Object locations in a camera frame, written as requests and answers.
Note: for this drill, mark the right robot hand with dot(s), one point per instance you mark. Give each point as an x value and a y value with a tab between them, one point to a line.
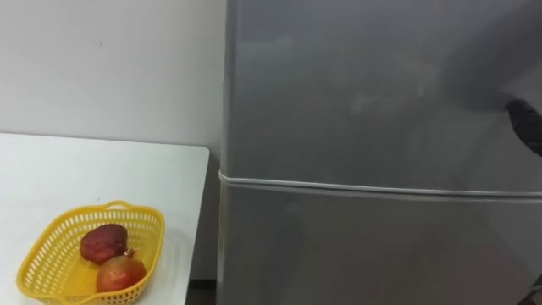
529	125

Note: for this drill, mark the yellow plastic basket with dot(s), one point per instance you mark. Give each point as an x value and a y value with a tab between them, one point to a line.
51	262

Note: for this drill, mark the dark red fruit soft toy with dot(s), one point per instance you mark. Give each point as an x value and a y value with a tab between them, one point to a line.
103	243

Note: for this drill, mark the white table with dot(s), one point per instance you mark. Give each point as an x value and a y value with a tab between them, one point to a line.
84	169

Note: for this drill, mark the pomegranate soft toy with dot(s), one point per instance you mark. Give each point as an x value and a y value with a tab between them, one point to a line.
120	273

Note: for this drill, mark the grey fridge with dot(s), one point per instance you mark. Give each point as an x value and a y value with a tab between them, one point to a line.
360	127

